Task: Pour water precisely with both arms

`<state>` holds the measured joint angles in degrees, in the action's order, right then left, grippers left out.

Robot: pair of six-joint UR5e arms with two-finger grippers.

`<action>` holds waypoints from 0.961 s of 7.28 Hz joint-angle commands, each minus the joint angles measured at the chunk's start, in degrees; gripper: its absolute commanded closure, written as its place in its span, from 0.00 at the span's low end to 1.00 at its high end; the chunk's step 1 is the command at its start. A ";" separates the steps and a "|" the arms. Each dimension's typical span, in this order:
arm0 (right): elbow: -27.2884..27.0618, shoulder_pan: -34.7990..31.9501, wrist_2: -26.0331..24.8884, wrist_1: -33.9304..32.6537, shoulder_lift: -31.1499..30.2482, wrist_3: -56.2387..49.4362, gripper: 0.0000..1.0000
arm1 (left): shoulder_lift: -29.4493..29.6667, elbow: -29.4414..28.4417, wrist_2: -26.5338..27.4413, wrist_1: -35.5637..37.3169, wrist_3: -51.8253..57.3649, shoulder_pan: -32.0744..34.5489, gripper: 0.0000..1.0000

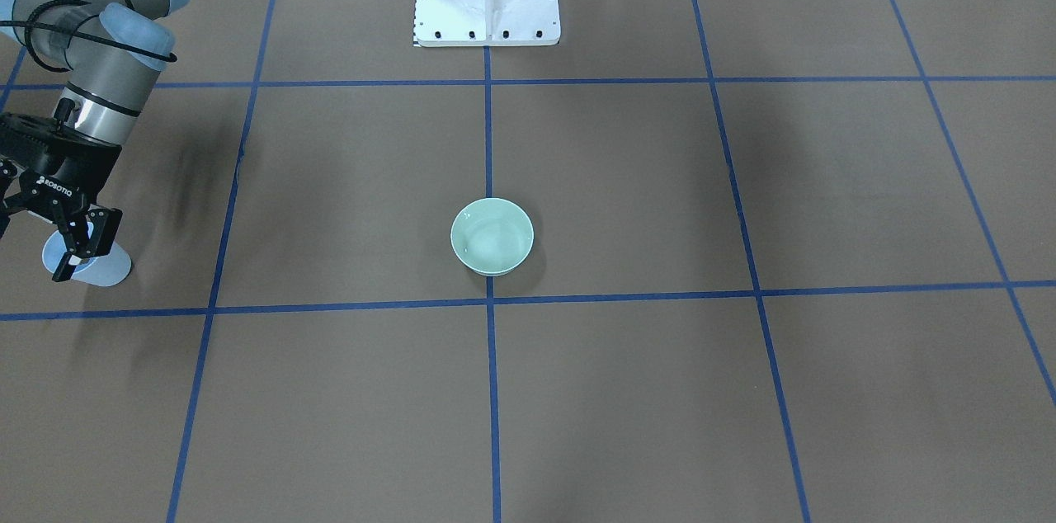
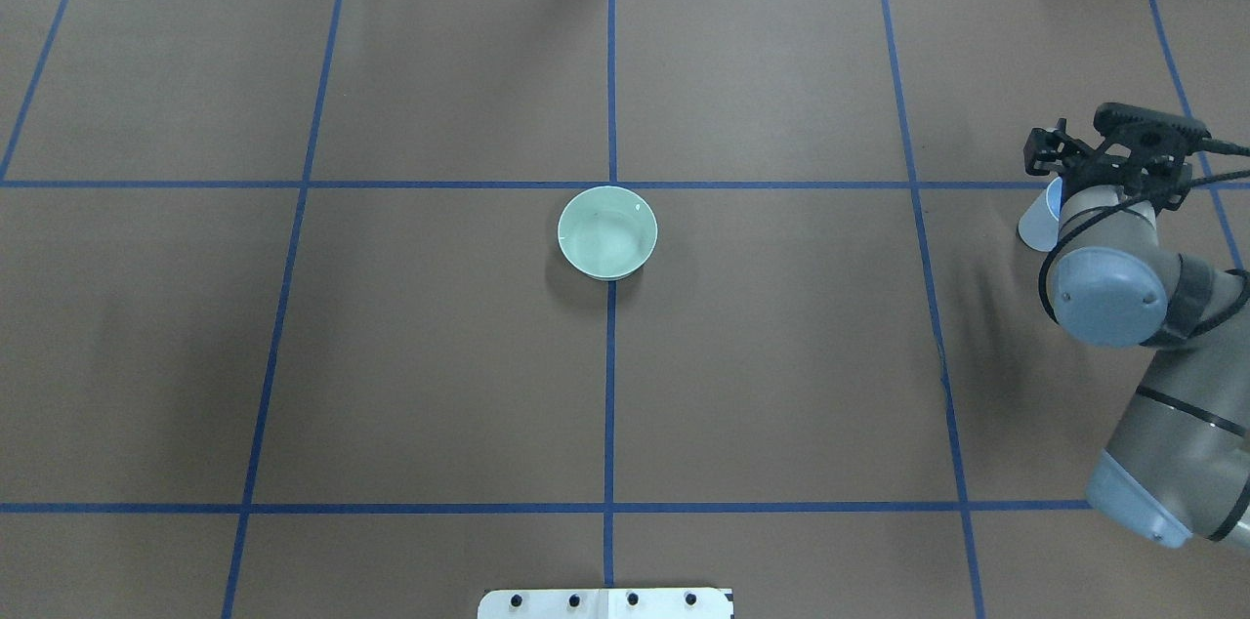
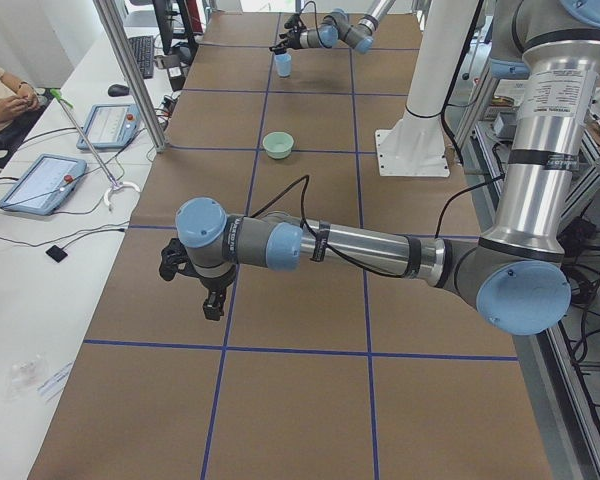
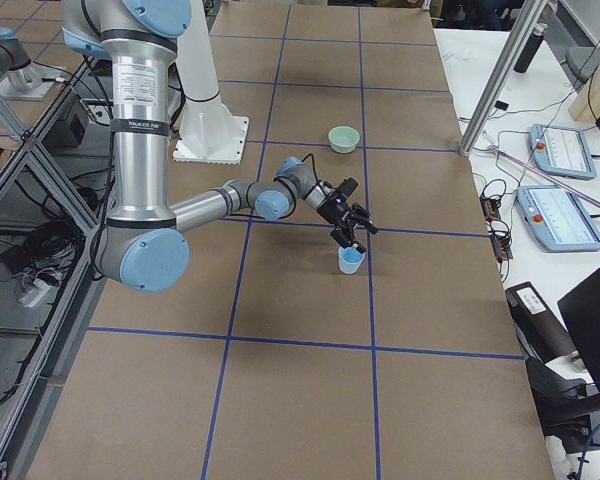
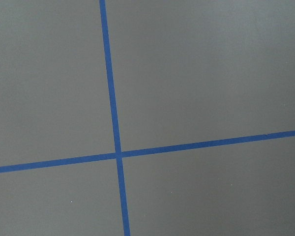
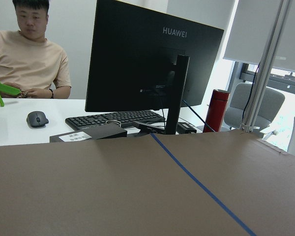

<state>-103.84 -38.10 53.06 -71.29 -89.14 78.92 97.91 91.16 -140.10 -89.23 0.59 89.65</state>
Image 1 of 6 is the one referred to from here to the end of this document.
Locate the light green bowl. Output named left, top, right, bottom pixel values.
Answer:
left=450, top=197, right=535, bottom=276

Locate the light blue cup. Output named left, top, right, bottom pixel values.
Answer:
left=41, top=231, right=133, bottom=287

